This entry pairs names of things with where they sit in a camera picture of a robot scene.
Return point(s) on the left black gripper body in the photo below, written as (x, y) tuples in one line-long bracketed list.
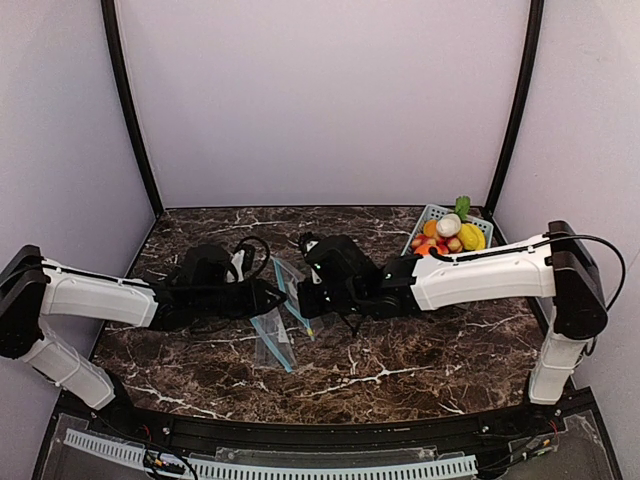
[(248, 301)]

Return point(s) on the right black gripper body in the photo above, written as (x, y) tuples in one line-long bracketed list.
[(310, 298)]

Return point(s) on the clear zip bag blue zipper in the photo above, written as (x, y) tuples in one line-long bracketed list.
[(288, 277)]

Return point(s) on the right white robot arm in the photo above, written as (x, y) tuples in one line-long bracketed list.
[(555, 265)]

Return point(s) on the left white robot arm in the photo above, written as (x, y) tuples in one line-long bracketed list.
[(34, 287)]

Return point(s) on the small orange toy fruit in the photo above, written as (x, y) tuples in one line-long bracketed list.
[(430, 229)]

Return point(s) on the light blue perforated basket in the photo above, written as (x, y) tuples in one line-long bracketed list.
[(432, 211)]

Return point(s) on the white toy radish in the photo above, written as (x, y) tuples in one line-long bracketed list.
[(449, 225)]

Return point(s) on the yellow toy banana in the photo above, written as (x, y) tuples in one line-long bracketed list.
[(471, 237)]

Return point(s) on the green toy lettuce leaf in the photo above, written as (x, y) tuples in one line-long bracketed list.
[(462, 206)]

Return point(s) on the black front rail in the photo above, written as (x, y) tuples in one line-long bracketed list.
[(475, 431)]

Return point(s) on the white slotted cable duct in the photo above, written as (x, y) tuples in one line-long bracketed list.
[(230, 463)]

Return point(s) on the left black frame post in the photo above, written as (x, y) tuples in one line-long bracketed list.
[(128, 109)]

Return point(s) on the black frame post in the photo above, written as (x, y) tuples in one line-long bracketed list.
[(128, 109), (520, 97)]

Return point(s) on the right black frame post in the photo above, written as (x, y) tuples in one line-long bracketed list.
[(520, 97)]

